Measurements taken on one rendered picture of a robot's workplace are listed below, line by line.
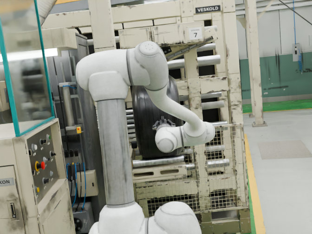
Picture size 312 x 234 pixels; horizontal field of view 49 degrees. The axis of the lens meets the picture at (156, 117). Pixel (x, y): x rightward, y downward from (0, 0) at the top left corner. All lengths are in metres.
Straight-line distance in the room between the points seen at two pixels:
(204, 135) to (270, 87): 9.66
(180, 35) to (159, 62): 1.32
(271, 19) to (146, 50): 10.26
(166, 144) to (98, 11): 1.03
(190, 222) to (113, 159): 0.34
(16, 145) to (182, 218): 0.81
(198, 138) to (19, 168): 0.82
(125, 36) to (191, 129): 1.09
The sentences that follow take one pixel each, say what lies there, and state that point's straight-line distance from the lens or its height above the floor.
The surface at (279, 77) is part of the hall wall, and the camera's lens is 11.28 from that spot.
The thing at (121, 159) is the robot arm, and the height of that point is 1.20.
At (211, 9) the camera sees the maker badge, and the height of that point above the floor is 1.89.
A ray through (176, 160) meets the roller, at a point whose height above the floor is 0.90.
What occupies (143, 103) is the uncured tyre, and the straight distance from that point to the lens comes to 2.07.
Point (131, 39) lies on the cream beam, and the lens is 2.50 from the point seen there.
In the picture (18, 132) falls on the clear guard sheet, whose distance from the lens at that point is 1.62.
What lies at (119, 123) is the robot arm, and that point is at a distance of 1.21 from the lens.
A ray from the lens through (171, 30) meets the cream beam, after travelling 2.50.
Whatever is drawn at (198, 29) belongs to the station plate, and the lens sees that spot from 2.52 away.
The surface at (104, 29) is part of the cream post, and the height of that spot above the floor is 1.77.
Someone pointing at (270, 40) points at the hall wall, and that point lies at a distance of 11.31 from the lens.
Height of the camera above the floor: 1.51
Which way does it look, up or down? 8 degrees down
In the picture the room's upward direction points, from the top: 6 degrees counter-clockwise
